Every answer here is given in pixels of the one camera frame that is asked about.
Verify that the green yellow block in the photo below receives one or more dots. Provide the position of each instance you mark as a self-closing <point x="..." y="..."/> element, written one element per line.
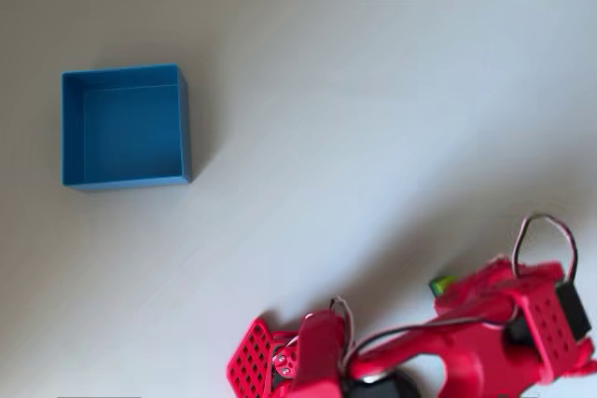
<point x="440" y="284"/>

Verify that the red robot arm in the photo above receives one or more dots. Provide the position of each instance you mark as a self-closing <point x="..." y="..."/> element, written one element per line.
<point x="420" y="337"/>

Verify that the blue box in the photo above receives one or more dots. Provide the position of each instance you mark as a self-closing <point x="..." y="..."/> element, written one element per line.
<point x="130" y="132"/>

